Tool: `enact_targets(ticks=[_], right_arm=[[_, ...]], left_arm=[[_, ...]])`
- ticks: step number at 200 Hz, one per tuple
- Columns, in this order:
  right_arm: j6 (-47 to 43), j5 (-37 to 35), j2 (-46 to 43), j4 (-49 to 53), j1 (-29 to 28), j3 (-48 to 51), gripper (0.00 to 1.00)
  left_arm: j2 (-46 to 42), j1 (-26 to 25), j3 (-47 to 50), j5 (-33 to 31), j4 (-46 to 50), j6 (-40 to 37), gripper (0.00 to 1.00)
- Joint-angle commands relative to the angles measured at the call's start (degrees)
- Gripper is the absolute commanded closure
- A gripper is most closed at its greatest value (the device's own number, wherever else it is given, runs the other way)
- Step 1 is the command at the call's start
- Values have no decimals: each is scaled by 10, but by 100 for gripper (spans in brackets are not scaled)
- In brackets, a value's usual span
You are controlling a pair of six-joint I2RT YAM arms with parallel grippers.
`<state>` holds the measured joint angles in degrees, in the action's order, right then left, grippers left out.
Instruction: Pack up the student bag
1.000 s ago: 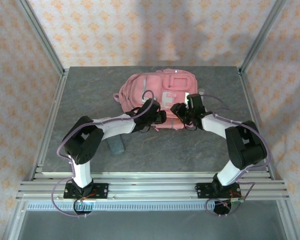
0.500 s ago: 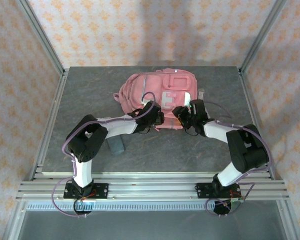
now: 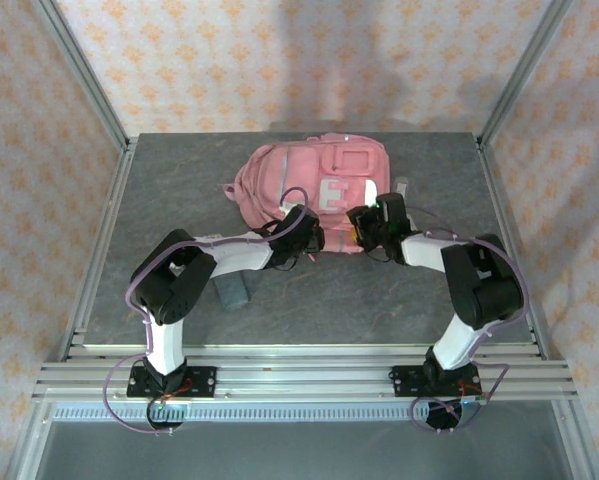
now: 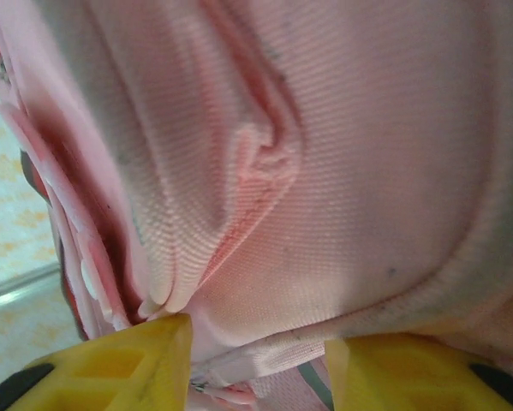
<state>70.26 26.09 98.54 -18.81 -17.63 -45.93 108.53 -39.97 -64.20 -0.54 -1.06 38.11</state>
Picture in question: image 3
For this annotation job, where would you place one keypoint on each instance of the aluminium frame post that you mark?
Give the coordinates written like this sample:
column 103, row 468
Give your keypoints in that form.
column 520, row 75
column 85, row 75

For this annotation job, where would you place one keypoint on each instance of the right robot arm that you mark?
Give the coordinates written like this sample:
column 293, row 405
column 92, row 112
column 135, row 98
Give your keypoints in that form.
column 424, row 250

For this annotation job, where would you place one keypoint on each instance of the aluminium frame leg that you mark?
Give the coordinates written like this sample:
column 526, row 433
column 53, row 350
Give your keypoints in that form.
column 576, row 440
column 30, row 440

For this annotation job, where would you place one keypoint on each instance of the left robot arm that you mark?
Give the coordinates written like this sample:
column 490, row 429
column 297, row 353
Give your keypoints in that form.
column 239, row 252

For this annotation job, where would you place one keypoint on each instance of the pink student backpack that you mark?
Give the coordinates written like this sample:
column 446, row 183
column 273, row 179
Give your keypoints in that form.
column 299, row 175

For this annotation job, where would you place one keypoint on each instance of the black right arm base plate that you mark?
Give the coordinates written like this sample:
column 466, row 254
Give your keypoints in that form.
column 404, row 382

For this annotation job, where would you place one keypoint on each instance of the grey rectangular block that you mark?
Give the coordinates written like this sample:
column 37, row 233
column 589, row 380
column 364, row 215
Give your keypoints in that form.
column 234, row 295

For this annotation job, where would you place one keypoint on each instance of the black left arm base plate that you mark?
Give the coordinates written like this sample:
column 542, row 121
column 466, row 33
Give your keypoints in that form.
column 201, row 382

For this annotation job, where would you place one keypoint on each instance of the aluminium table side rail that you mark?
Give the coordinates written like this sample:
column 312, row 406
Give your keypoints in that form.
column 499, row 200
column 100, row 250

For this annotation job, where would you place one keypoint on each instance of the aluminium mounting rail beam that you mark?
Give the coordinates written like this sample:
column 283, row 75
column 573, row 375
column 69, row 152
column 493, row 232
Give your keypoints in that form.
column 299, row 380

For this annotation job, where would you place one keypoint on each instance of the black round base housing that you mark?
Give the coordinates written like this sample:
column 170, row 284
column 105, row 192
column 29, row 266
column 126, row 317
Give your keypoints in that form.
column 439, row 420
column 159, row 425

